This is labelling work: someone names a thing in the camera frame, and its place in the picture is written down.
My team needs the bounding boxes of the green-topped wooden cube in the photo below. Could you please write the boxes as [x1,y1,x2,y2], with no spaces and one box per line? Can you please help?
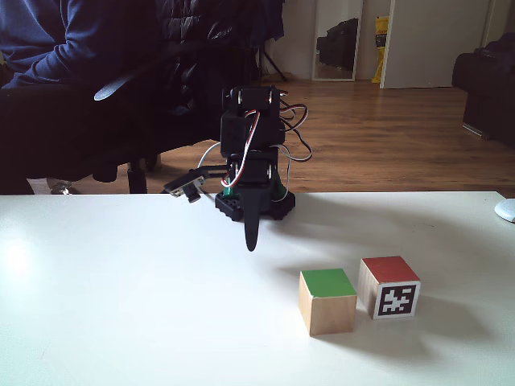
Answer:
[299,268,358,337]

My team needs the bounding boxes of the red-topped wooden cube with marker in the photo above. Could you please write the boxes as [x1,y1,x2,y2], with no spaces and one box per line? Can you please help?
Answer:
[357,256,422,321]

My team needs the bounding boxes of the black tripod legs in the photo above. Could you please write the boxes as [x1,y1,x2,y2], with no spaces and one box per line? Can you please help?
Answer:
[257,38,289,84]

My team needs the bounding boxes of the black office chair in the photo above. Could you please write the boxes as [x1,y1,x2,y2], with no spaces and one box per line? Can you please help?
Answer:
[93,0,286,195]

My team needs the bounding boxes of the white-framed mirror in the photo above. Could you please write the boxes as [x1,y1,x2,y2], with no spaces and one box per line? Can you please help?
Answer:
[312,0,364,82]

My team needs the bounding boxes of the yellow bag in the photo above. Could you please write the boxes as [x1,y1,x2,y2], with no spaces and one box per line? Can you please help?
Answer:
[372,14,390,84]

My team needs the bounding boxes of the white door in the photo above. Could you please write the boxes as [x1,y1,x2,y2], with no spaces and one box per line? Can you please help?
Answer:
[380,0,484,89]

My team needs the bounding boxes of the person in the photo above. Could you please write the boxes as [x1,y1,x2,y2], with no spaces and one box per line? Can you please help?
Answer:
[0,0,170,196]

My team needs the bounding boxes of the black sofa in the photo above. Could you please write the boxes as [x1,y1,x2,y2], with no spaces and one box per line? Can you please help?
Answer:
[451,31,515,142]

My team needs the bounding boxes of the white round object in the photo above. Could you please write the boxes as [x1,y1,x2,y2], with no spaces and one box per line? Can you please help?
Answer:
[493,198,515,223]

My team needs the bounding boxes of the red white black servo cable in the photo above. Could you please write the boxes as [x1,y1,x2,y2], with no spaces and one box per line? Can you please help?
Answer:
[229,111,262,189]
[278,103,314,164]

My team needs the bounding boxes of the white USB cable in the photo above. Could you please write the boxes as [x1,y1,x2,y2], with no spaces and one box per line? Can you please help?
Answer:
[196,142,222,174]

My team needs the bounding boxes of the black gripper-mounted camera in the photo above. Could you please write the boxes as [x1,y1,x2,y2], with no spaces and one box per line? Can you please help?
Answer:
[163,164,229,203]

